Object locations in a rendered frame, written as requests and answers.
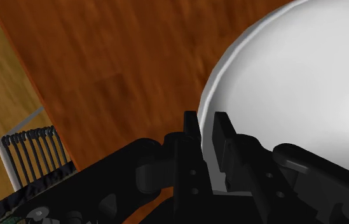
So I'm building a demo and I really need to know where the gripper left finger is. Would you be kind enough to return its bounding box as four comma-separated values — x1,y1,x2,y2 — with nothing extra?
10,111,214,224

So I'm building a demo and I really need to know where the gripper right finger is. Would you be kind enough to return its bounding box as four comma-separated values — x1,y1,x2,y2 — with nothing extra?
212,112,349,224

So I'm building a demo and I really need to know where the white bowl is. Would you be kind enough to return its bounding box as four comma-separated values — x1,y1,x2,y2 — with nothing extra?
197,0,349,197

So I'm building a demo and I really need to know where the brown wooden table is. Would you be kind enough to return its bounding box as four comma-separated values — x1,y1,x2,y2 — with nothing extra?
0,0,296,224

